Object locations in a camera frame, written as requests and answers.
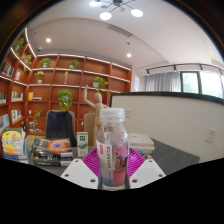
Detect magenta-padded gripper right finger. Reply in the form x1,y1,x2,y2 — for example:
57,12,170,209
128,148,167,190

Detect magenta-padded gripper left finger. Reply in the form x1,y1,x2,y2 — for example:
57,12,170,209
60,148,101,190

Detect clear plastic drink bottle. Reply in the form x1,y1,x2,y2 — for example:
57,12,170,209
95,107,130,190

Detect green and white carton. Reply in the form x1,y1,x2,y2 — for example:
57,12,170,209
76,131,89,158

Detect stack of white books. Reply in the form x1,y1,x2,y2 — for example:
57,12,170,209
128,132,156,155

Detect stack of dark books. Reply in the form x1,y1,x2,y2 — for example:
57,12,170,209
29,137,74,167

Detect dark blue chair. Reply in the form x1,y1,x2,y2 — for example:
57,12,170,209
44,109,78,147

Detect stack of colourful books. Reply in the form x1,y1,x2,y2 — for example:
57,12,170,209
0,128,28,160

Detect wooden artist mannequin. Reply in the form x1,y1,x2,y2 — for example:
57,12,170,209
82,84,109,138

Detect grey curtain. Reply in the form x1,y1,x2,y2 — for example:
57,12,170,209
144,71,183,93

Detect orange wooden shelf unit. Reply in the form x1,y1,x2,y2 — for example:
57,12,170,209
0,28,133,158

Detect window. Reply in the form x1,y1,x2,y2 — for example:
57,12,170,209
181,70,224,99

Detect branched ceiling lamp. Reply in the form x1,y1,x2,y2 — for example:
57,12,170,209
88,0,144,21

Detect white wall socket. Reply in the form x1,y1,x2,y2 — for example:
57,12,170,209
205,127,217,144

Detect black ceiling track rail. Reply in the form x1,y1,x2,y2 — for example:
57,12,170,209
145,63,224,76

